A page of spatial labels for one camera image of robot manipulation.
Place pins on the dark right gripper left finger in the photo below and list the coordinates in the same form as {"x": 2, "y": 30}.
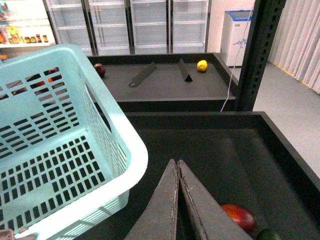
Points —
{"x": 159, "y": 219}

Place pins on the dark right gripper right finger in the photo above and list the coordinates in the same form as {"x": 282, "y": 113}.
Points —
{"x": 207, "y": 219}

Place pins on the light blue plastic basket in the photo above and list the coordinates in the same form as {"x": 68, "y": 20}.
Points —
{"x": 68, "y": 154}

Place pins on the dark red apple rear right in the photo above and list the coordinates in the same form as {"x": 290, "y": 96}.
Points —
{"x": 100, "y": 69}

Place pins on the dark red apple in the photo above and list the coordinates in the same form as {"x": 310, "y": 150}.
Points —
{"x": 53, "y": 70}
{"x": 100, "y": 69}

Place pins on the dark red apple rear left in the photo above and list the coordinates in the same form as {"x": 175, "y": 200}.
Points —
{"x": 53, "y": 70}

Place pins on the red yellow mango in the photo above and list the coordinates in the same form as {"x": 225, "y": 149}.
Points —
{"x": 241, "y": 216}

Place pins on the green avocado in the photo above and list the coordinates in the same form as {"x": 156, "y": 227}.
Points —
{"x": 268, "y": 234}

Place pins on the black triangular divider right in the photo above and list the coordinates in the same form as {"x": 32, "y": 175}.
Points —
{"x": 184, "y": 71}

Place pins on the black triangular divider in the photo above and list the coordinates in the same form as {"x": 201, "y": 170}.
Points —
{"x": 184, "y": 71}
{"x": 142, "y": 75}

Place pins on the black triangular divider left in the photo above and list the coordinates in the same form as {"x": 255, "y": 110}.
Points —
{"x": 142, "y": 75}

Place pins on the yellow lemon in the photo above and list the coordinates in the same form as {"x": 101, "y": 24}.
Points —
{"x": 202, "y": 66}

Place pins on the white pleated curtain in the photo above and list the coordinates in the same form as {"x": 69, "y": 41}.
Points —
{"x": 296, "y": 46}

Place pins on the white chest freezer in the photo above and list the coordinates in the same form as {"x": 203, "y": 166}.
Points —
{"x": 236, "y": 25}

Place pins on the glass door refrigerator row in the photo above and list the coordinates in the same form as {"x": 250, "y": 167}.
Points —
{"x": 131, "y": 27}

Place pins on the shelf with jars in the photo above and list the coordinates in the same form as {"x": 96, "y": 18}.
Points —
{"x": 24, "y": 28}

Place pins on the black perforated shelf post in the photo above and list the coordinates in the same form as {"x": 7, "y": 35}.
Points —
{"x": 265, "y": 19}

